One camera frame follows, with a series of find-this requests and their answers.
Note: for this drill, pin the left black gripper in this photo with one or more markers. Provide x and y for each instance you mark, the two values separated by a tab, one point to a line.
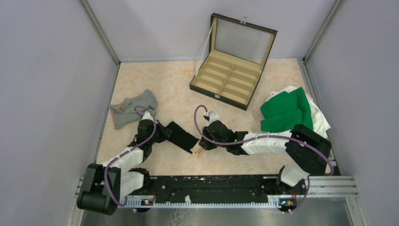
165	132

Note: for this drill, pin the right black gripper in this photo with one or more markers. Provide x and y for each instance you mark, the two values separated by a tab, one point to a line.
206	146

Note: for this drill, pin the black underwear with beige waistband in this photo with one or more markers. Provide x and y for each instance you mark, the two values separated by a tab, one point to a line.
184	140

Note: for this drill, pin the black leather compartment box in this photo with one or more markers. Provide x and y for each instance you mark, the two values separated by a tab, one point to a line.
233	60

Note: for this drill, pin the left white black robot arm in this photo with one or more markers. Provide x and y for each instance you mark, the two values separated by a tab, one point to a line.
105	184

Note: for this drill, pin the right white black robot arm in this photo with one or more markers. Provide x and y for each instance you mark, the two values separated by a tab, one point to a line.
308	150

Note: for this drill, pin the grey striped underwear orange trim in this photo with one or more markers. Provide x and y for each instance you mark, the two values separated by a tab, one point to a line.
130	109

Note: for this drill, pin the green cloth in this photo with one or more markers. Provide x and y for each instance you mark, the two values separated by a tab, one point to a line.
285	110

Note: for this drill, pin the white cloth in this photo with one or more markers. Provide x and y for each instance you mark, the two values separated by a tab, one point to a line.
320	123

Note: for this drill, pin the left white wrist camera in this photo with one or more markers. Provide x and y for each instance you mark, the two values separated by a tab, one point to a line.
147	116

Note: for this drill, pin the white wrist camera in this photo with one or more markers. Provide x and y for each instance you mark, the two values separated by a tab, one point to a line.
211	117
147	116

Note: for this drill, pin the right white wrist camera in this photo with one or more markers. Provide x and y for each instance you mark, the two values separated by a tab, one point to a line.
211	117

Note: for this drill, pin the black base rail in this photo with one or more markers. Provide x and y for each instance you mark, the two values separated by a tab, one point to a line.
224	189

